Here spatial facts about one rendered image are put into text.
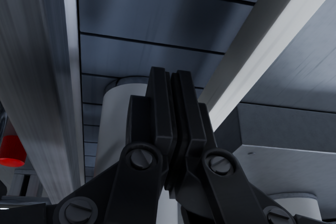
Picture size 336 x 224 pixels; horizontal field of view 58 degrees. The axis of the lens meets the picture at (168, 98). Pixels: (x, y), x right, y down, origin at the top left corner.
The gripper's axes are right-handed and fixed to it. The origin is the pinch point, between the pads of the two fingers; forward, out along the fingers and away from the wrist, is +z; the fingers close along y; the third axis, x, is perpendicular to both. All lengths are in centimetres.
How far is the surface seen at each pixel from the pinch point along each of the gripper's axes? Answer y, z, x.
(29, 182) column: -14.0, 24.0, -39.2
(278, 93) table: 14.5, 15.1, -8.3
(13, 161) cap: -13.4, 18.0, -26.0
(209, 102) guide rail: 3.1, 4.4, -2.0
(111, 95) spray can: -2.2, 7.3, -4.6
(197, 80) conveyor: 3.3, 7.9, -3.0
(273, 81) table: 12.9, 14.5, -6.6
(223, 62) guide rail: 3.1, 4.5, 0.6
